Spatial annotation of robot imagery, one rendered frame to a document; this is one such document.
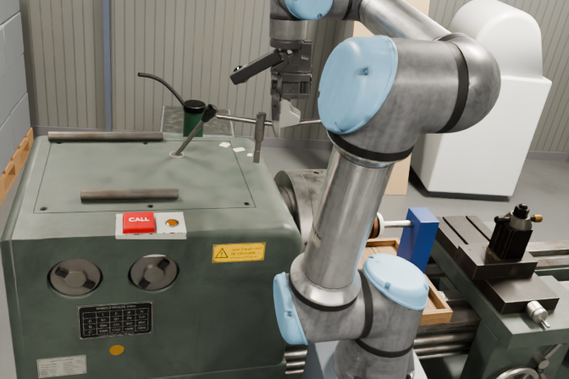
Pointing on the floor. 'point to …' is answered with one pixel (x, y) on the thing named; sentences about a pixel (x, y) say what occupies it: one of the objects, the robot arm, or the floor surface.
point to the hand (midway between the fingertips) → (274, 131)
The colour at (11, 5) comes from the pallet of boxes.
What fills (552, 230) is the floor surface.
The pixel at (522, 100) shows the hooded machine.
